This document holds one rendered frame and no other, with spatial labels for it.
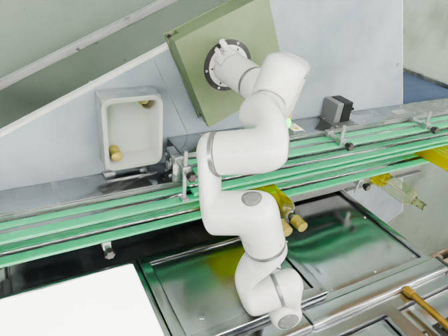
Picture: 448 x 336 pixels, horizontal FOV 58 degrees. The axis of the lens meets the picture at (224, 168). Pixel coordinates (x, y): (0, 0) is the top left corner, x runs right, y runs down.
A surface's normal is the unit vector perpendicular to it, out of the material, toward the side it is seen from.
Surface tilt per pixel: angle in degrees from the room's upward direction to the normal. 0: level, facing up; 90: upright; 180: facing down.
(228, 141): 74
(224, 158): 48
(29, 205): 90
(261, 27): 1
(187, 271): 90
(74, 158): 0
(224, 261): 90
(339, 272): 90
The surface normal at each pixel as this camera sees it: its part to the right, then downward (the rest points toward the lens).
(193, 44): 0.45, 0.51
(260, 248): -0.11, 0.66
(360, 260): 0.08, -0.86
